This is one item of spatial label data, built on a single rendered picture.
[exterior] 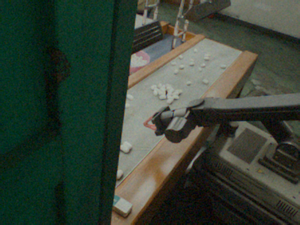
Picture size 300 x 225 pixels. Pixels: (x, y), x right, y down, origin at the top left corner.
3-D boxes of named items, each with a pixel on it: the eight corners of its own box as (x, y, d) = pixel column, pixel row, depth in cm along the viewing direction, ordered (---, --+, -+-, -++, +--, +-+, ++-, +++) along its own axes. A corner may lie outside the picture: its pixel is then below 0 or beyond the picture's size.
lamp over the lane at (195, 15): (230, 6, 184) (234, -5, 179) (196, 23, 137) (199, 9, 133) (219, 3, 186) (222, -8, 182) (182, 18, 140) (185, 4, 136)
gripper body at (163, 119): (148, 119, 89) (167, 116, 85) (164, 106, 97) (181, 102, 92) (157, 136, 91) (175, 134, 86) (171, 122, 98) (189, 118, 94)
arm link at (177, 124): (217, 118, 84) (205, 96, 81) (206, 144, 77) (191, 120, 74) (186, 125, 92) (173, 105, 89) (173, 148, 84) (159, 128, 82)
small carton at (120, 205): (132, 208, 77) (132, 204, 76) (125, 217, 75) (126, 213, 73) (115, 197, 79) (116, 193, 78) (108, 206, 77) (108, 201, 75)
